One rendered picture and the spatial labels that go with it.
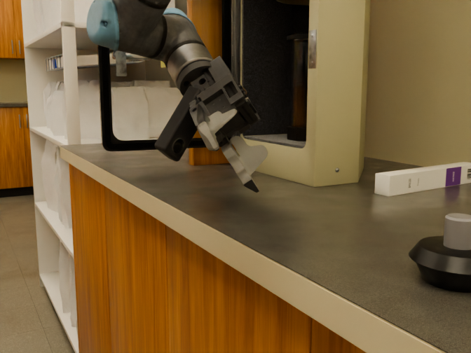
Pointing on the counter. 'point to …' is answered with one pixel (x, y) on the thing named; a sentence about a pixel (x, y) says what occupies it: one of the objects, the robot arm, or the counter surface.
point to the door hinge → (236, 43)
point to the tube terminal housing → (329, 100)
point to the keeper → (312, 49)
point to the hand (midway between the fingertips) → (235, 176)
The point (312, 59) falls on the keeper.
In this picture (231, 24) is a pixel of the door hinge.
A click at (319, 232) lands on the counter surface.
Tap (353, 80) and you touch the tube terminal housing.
